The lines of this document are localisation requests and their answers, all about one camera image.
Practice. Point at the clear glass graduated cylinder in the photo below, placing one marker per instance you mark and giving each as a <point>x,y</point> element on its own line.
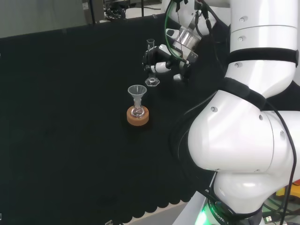
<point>152,82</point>

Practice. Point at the black scalloped bench cloth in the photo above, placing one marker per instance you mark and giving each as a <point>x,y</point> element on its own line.
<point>70,117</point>

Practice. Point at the clear plastic funnel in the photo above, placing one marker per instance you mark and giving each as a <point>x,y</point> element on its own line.
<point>137,92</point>

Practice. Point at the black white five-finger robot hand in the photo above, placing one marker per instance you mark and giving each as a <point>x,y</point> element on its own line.
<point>161,66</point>

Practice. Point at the yellow emergency stop button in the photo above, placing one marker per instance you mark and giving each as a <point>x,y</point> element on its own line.
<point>287,192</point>

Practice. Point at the grey background panel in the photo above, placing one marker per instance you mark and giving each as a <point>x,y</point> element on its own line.
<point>42,16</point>

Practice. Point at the clear round-bottom glass flask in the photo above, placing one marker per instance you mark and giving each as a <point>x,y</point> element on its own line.
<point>137,112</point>

